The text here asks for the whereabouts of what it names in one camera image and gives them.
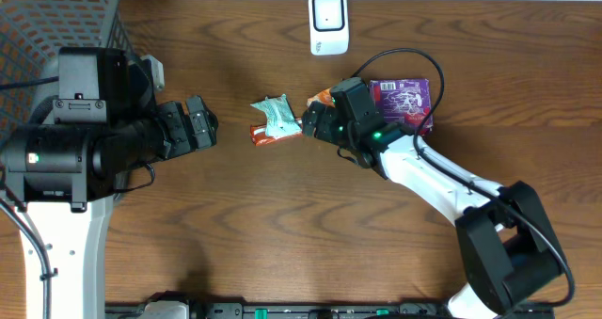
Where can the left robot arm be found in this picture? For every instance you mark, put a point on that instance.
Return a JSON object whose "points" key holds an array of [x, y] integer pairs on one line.
{"points": [[60, 175]]}

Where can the red purple snack packet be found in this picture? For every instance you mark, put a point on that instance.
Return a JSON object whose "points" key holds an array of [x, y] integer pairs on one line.
{"points": [[403, 101]]}

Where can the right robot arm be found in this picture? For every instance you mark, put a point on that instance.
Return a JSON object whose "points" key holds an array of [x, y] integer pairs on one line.
{"points": [[508, 247]]}

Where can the teal snack wrapper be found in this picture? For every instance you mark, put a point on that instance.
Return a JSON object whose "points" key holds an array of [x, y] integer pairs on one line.
{"points": [[274, 109]]}

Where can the small orange box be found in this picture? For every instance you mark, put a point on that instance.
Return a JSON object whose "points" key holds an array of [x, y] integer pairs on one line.
{"points": [[323, 97]]}

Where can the grey plastic mesh basket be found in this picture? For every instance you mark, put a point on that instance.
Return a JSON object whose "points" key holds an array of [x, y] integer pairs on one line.
{"points": [[33, 32]]}

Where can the brown orange snack bar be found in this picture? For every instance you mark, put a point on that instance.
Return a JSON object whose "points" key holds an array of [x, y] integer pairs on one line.
{"points": [[263, 135]]}

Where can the white barcode scanner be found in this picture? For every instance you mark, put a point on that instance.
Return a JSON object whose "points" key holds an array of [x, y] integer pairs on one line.
{"points": [[328, 27]]}

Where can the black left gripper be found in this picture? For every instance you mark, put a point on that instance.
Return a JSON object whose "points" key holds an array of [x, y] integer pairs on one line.
{"points": [[189, 129]]}

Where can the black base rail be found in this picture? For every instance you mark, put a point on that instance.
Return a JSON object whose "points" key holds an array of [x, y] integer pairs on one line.
{"points": [[263, 311]]}

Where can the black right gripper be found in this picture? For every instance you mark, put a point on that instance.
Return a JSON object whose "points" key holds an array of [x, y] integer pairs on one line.
{"points": [[322, 128]]}

